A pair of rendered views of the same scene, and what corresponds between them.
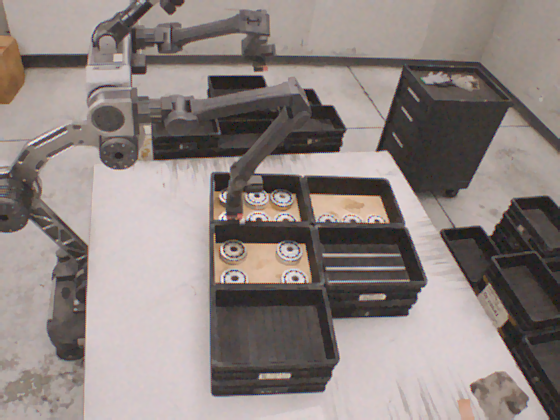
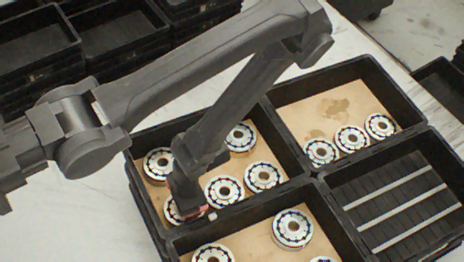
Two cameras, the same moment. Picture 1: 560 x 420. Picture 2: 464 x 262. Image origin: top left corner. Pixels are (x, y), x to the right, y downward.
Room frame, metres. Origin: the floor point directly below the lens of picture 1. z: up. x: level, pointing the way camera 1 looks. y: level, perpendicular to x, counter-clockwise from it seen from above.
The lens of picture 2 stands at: (0.78, 0.29, 1.97)
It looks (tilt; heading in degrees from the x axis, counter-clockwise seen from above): 53 degrees down; 342
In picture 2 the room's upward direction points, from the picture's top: 6 degrees clockwise
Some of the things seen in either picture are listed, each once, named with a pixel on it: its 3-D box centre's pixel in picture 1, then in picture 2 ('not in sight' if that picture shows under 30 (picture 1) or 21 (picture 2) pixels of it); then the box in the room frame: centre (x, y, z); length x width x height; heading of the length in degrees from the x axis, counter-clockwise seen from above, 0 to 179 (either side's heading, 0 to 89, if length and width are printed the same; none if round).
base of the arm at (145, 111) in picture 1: (146, 110); (7, 155); (1.16, 0.45, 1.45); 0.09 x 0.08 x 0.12; 21
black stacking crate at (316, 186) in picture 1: (349, 209); (340, 120); (1.54, -0.28, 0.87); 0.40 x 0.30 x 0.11; 104
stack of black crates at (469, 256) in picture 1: (469, 264); (444, 109); (1.94, -1.14, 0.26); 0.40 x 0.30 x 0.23; 21
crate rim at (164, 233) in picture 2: (259, 198); (214, 158); (1.45, 0.10, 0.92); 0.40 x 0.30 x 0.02; 104
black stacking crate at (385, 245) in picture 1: (365, 263); (402, 204); (1.25, -0.35, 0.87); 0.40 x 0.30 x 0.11; 104
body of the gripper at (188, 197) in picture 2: (234, 198); (186, 183); (1.35, 0.19, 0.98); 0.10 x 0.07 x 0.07; 13
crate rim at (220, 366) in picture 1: (272, 325); not in sight; (0.87, -0.04, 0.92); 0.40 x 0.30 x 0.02; 104
